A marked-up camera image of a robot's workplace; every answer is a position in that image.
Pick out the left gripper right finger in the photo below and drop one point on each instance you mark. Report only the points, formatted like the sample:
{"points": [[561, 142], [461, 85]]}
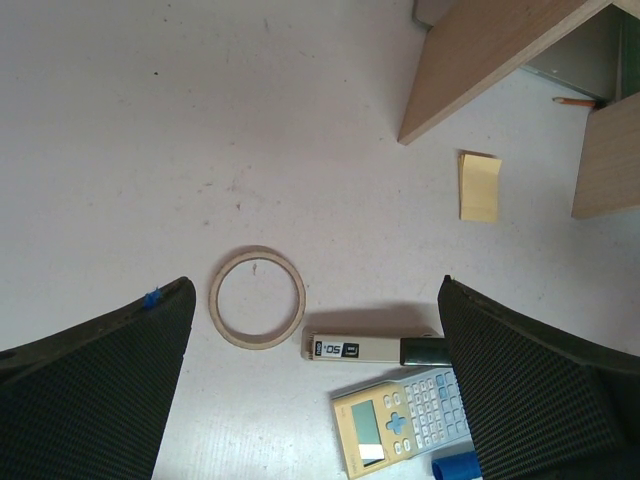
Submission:
{"points": [[540, 403]]}

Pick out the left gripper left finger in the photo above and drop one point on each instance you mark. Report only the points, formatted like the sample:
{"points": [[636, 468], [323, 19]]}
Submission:
{"points": [[92, 401]]}

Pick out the beige and black stapler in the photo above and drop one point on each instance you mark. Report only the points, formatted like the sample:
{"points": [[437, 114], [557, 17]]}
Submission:
{"points": [[406, 349]]}

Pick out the yellow and blue calculator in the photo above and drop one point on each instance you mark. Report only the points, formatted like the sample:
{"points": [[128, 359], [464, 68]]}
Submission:
{"points": [[398, 419]]}

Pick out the yellow sticky note pad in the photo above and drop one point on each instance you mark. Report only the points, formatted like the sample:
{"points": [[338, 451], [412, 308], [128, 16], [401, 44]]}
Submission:
{"points": [[478, 181]]}

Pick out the orange pencil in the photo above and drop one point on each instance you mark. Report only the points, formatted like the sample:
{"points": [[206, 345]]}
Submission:
{"points": [[575, 102]]}

